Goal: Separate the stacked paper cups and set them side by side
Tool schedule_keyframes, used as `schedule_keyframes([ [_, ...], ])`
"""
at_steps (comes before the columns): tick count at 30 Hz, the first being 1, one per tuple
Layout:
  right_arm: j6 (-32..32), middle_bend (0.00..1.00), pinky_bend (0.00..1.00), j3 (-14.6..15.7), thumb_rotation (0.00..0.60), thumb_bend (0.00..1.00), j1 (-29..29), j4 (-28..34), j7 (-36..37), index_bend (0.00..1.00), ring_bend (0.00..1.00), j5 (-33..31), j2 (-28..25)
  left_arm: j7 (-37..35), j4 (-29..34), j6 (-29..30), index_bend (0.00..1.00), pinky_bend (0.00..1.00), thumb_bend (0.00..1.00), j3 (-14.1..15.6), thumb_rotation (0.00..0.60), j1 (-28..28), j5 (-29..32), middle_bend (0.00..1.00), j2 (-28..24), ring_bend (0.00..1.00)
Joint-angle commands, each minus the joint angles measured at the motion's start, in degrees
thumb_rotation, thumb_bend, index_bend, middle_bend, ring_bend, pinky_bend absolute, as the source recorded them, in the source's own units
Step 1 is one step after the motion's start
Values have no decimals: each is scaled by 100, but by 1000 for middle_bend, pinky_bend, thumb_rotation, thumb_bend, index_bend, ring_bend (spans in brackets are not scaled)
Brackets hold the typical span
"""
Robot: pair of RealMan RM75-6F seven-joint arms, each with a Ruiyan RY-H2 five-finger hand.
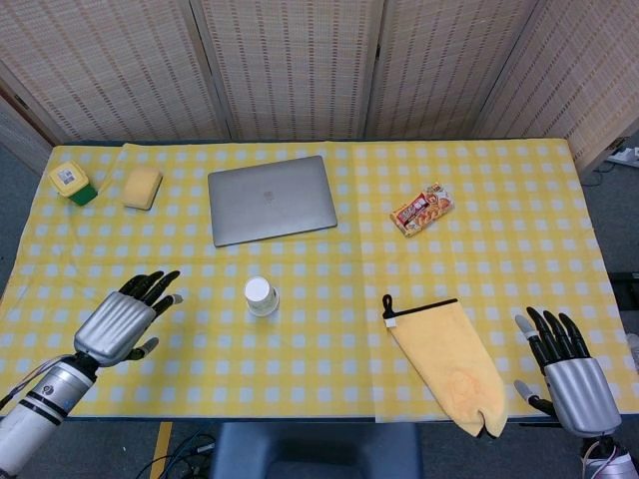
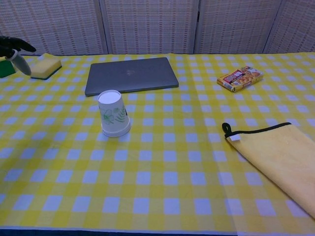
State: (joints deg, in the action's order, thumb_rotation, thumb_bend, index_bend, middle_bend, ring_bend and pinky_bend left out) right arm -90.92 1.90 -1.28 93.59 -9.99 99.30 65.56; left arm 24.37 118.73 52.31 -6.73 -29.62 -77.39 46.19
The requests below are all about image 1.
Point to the green container with yellow lid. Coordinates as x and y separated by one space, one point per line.
69 179

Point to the yellow white checkered tablecloth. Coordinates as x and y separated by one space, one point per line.
319 364

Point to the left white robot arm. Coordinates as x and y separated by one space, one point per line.
35 416

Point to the white power strip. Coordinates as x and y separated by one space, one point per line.
626 155

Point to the bamboo folding screen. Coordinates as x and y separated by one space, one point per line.
299 65

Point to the grey closed laptop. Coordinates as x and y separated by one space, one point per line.
272 199

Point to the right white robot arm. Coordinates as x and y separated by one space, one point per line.
621 466

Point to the white paper cup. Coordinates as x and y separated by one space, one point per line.
264 314
257 291

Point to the orange snack packet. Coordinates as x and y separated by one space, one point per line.
423 209

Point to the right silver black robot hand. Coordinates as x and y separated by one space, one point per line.
581 394

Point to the blue chair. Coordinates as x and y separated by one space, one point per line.
314 454

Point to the black box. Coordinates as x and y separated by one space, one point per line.
628 284

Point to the yellow sponge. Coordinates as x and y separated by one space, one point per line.
141 187

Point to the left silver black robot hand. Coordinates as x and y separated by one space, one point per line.
112 324

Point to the yellow oven mitt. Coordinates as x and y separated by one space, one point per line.
449 359

